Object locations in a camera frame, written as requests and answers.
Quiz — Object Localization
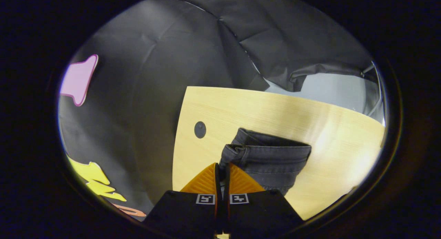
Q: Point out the dark grey jeans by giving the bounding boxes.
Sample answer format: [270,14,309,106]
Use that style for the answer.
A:
[219,127,312,197]

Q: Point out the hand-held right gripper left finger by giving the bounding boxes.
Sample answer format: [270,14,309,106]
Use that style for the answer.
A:
[142,162,221,239]

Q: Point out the round black table grommet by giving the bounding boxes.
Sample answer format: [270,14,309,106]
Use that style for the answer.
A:
[194,121,207,139]

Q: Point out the black backdrop cloth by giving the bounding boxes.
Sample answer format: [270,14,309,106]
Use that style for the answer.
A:
[58,0,379,217]

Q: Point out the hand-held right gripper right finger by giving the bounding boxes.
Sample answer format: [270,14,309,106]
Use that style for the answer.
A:
[223,162,306,239]

